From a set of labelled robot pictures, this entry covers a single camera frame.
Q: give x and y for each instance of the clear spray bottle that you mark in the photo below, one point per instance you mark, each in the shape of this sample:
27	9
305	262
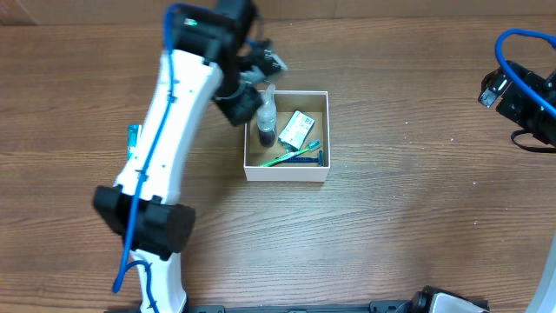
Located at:
266	117

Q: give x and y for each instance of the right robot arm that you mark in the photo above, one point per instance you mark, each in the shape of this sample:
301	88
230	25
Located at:
536	134

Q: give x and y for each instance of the blue disposable razor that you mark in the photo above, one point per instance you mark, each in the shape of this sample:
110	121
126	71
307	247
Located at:
319	160

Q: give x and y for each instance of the white teal toothpaste tube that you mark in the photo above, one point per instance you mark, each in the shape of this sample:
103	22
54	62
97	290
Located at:
134	133

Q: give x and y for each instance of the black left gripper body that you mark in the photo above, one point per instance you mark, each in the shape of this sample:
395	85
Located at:
243	102

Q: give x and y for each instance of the green white toothbrush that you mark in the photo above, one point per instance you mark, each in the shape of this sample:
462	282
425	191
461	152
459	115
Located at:
314	145

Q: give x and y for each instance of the white cardboard box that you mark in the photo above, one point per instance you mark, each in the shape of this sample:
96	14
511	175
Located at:
309	102

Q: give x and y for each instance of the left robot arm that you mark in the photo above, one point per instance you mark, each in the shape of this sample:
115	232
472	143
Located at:
200	64

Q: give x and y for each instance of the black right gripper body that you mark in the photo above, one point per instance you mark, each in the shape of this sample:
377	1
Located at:
504	93

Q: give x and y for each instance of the green white soap packet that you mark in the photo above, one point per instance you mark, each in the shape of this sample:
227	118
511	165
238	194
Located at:
296	131

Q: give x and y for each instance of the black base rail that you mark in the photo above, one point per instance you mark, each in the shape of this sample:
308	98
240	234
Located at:
429	299

